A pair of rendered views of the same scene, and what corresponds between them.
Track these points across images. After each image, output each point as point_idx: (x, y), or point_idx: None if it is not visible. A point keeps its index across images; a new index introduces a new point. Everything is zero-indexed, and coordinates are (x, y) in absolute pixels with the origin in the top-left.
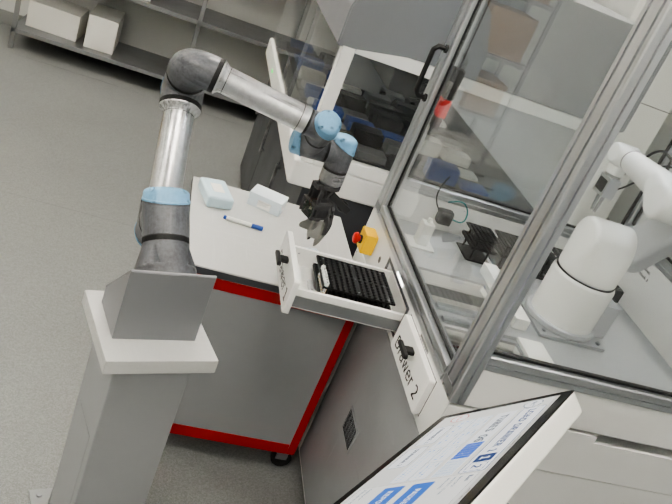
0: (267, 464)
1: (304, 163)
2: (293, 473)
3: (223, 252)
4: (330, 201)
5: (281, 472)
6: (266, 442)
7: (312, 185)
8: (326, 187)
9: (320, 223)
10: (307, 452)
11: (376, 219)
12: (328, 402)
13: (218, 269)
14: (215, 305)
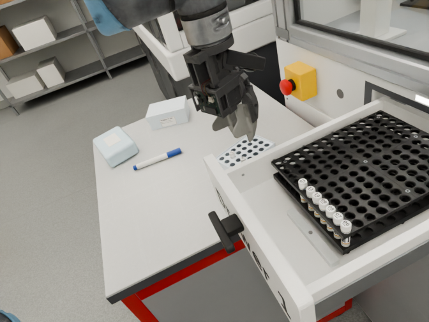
0: (330, 320)
1: (177, 53)
2: (357, 312)
3: (151, 226)
4: (232, 68)
5: (347, 320)
6: (323, 319)
7: (188, 64)
8: (211, 50)
9: (240, 108)
10: (366, 304)
11: (292, 49)
12: None
13: (155, 270)
14: (189, 292)
